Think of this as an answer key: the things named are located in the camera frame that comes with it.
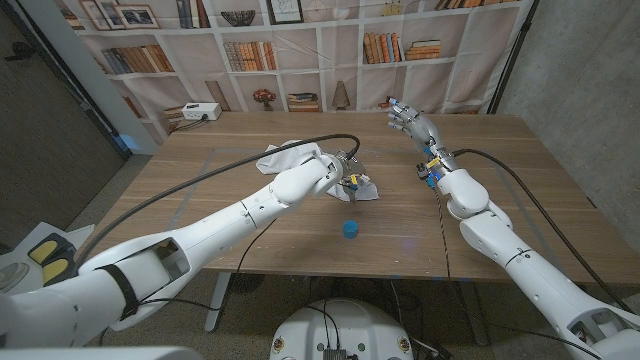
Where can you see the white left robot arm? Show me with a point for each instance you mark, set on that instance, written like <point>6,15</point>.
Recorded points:
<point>225,225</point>

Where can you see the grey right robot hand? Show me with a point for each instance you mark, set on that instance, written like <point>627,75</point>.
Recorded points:
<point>420,127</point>

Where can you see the white cloth napkin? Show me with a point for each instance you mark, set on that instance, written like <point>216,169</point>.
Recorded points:
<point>287,157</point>

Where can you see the black backdrop stand pole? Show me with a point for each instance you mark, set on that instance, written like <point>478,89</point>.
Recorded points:
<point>515,55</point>

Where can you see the grey sneaker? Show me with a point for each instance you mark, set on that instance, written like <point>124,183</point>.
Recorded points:
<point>10,276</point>

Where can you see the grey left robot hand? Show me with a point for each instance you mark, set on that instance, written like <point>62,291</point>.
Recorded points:
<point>350,175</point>

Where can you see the blue cylinder block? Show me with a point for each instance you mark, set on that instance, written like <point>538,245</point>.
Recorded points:
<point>350,229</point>

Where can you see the printed bookshelf backdrop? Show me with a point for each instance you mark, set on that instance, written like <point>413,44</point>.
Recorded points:
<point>340,60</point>

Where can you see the white power strip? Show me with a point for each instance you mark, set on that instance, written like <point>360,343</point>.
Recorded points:
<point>201,110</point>

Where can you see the white floor platform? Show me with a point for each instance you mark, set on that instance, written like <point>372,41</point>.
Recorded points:
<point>80,233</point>

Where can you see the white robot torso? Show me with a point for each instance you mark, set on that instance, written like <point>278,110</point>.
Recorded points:
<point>350,330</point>

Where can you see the yellow black foot pedal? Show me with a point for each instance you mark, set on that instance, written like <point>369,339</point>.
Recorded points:
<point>42,250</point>
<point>54,270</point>

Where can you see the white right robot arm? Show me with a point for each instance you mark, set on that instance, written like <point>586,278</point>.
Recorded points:
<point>500,235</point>

